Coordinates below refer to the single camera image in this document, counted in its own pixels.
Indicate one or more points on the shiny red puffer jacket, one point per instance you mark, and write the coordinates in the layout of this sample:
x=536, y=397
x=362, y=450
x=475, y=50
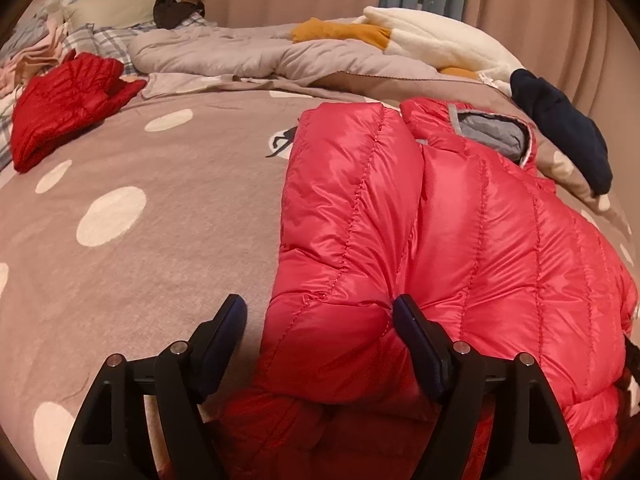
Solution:
x=380, y=200

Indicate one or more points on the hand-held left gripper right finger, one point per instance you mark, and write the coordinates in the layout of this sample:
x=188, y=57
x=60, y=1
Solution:
x=420, y=345

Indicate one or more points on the white fleece garment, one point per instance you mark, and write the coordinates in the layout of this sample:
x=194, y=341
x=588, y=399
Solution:
x=440, y=40

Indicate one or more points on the navy blue garment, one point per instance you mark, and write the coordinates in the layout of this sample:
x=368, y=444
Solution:
x=560, y=120

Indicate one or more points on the pale green pillow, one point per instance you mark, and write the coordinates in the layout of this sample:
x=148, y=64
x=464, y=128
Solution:
x=115, y=10

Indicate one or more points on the plaid pillow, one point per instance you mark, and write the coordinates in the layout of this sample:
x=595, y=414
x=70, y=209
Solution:
x=107, y=42

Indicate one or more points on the mustard yellow garment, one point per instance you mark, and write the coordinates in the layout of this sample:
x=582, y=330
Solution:
x=340, y=32

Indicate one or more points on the brown polka dot bed sheet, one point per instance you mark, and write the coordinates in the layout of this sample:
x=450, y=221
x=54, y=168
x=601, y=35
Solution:
x=175, y=240

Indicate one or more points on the black garment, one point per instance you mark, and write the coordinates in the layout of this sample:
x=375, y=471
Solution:
x=172, y=12

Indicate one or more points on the pile of pale clothes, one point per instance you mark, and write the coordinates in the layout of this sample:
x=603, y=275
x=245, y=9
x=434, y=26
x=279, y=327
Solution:
x=35, y=55

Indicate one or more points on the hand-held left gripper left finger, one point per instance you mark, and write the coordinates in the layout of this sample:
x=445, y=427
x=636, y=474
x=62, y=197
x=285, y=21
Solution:
x=225, y=345

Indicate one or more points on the dark red quilted jacket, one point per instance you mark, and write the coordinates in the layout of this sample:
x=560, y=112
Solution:
x=65, y=105

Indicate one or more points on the grey and brown duvet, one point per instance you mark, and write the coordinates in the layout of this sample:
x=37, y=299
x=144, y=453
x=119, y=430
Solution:
x=225, y=50

